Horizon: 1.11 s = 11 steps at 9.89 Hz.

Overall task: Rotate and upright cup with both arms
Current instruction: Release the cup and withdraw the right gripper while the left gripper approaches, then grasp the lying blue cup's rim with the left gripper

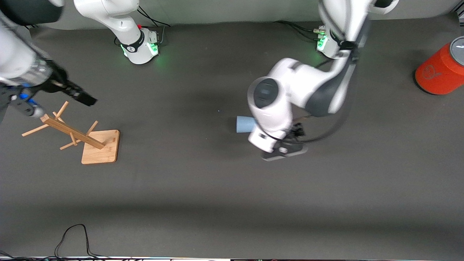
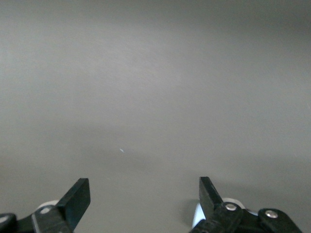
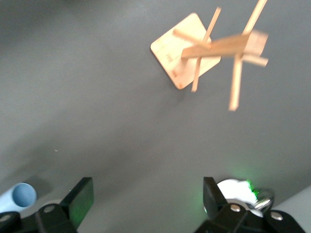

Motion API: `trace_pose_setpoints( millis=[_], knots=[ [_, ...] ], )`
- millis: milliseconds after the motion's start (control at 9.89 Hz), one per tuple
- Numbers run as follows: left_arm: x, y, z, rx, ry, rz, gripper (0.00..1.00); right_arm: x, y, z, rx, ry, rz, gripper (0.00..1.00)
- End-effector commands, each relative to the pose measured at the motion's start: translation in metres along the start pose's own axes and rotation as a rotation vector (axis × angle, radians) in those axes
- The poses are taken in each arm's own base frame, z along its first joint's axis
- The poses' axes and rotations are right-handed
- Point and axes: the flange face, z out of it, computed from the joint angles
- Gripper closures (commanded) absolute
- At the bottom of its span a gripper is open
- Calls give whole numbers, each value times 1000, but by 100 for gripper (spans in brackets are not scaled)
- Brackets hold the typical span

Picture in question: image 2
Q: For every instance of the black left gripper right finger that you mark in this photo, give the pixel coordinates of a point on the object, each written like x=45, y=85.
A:
x=209, y=196

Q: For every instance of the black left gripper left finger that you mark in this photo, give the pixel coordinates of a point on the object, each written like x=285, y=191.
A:
x=75, y=201

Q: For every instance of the dark grey table cover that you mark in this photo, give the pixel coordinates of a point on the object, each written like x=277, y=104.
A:
x=155, y=85

